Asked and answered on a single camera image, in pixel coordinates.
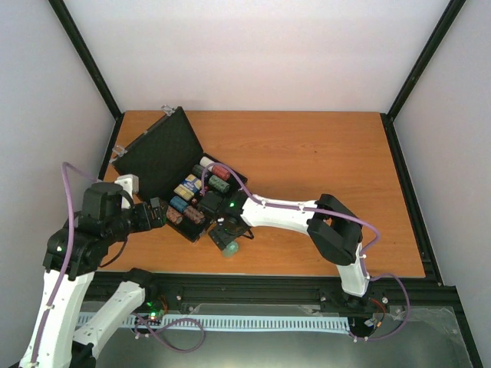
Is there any orange white poker chip stack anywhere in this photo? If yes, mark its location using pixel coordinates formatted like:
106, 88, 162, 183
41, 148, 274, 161
166, 206, 183, 225

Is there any light green poker chip stack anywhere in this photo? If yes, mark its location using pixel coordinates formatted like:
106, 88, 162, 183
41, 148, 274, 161
222, 241, 239, 258

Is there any light blue poker chip stack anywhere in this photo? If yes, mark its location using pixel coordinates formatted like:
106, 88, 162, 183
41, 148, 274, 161
170, 195, 189, 213

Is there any blue yellow card deck box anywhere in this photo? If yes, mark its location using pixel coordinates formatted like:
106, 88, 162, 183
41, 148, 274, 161
173, 174, 203, 201

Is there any black poker set case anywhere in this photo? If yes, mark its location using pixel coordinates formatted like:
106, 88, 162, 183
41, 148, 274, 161
112, 107, 241, 242

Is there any dark green poker chip stack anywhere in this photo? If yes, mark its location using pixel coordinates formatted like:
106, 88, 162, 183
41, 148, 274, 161
208, 175, 229, 194

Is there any dark blue poker chip stack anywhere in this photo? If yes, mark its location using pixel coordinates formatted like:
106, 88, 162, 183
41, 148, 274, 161
191, 164, 212, 180

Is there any red poker chip stack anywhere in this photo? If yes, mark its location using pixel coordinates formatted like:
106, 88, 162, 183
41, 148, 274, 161
211, 165, 230, 181

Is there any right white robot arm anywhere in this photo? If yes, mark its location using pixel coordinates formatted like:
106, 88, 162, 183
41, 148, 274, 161
209, 192, 369, 298

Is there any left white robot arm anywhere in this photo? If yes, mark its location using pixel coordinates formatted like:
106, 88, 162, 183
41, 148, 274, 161
19, 182, 168, 367

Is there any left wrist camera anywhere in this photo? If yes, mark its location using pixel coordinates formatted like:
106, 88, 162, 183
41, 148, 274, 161
114, 174, 139, 210

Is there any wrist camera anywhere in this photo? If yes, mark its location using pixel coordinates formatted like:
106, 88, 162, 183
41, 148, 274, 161
114, 174, 139, 210
197, 192, 223, 219

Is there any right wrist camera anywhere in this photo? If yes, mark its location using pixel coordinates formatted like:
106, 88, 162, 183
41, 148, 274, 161
197, 192, 223, 219

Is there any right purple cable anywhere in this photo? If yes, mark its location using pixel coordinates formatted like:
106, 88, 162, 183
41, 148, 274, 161
200, 162, 411, 342

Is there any purple cable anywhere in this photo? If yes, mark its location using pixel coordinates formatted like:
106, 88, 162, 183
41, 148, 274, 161
28, 161, 103, 368
200, 162, 411, 342

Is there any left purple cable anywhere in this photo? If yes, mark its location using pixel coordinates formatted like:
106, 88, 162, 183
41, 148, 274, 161
28, 161, 103, 368

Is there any white slotted cable duct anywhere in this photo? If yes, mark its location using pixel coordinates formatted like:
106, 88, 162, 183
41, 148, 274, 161
76, 312, 350, 334

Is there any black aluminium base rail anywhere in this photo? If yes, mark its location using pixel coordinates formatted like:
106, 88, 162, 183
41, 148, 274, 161
84, 271, 463, 316

